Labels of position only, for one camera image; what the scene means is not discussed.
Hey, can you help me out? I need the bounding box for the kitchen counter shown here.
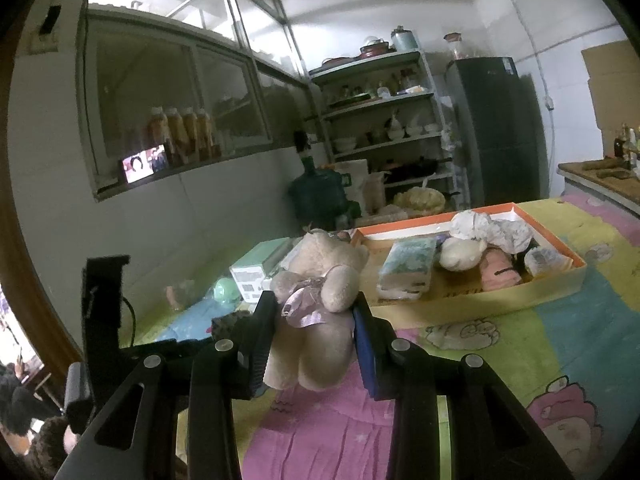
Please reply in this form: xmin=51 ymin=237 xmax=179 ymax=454
xmin=557 ymin=157 xmax=640 ymax=216

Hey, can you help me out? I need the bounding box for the white shelf rack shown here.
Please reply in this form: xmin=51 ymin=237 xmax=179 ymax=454
xmin=307 ymin=50 xmax=471 ymax=211

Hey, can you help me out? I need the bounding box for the red pot with glass lid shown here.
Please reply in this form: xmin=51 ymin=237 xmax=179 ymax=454
xmin=359 ymin=35 xmax=391 ymax=58

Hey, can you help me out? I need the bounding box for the green and white box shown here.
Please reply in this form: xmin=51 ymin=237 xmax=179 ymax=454
xmin=230 ymin=240 xmax=293 ymax=303

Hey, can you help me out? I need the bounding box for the white sack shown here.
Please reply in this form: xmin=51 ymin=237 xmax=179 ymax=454
xmin=332 ymin=159 xmax=371 ymax=211

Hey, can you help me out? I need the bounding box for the white cloth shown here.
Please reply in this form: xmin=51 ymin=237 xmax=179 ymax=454
xmin=449 ymin=210 xmax=538 ymax=256

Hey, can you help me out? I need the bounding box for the orange cardboard box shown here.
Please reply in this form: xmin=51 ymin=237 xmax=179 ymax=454
xmin=350 ymin=202 xmax=588 ymax=313

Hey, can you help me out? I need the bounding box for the floral tissue pack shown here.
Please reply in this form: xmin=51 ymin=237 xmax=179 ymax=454
xmin=376 ymin=237 xmax=441 ymax=301

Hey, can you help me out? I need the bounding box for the black cable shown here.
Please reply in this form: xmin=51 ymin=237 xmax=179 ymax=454
xmin=121 ymin=294 xmax=137 ymax=348

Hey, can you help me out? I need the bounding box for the cardboard wall sheet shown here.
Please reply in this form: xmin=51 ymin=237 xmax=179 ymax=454
xmin=580 ymin=40 xmax=640 ymax=158

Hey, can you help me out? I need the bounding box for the glass jar with red lid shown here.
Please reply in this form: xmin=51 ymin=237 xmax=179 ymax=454
xmin=444 ymin=32 xmax=473 ymax=61

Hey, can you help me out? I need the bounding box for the black wok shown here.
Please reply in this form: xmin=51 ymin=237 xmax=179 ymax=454
xmin=385 ymin=157 xmax=453 ymax=183

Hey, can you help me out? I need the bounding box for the bag of yellow food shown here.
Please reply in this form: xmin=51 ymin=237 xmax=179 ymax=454
xmin=392 ymin=186 xmax=446 ymax=216

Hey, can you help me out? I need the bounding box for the row of condiment bottles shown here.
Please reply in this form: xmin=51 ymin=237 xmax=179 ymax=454
xmin=612 ymin=122 xmax=640 ymax=168

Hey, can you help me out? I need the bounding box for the pink pouch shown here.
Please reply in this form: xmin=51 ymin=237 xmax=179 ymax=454
xmin=480 ymin=249 xmax=531 ymax=292

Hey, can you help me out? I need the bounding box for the interior sliding glass window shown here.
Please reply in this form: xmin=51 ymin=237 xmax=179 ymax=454
xmin=75 ymin=0 xmax=306 ymax=201

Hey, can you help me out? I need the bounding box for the white plush toy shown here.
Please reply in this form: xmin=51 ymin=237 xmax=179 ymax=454
xmin=439 ymin=236 xmax=488 ymax=272

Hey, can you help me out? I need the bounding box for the dark patterned cloth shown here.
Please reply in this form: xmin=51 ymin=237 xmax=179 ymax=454
xmin=212 ymin=311 xmax=253 ymax=343

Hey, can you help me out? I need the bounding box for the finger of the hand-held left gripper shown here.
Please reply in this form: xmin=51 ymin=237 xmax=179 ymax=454
xmin=165 ymin=334 xmax=221 ymax=359

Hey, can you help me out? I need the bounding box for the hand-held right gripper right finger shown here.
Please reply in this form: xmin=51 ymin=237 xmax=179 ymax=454
xmin=351 ymin=296 xmax=576 ymax=480

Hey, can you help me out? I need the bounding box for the wall switch box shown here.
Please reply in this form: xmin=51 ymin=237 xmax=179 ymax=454
xmin=29 ymin=5 xmax=62 ymax=54

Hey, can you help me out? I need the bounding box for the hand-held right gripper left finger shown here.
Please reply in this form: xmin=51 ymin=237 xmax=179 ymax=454
xmin=52 ymin=290 xmax=278 ymax=480

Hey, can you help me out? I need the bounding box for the teal enamel pot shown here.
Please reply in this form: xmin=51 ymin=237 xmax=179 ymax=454
xmin=391 ymin=26 xmax=418 ymax=52

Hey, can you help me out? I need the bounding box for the beige teddy bear with dress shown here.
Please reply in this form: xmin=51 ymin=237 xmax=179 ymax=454
xmin=263 ymin=229 xmax=371 ymax=392

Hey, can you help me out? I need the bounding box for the green water jug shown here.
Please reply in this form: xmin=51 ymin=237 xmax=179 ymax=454
xmin=287 ymin=130 xmax=351 ymax=231

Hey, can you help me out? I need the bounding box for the white soft packet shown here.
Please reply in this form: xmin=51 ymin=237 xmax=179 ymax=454
xmin=525 ymin=246 xmax=573 ymax=278

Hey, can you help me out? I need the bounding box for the light green round item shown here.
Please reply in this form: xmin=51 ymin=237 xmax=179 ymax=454
xmin=212 ymin=280 xmax=241 ymax=303

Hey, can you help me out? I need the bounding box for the dark refrigerator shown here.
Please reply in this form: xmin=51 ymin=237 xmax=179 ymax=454
xmin=445 ymin=57 xmax=551 ymax=208

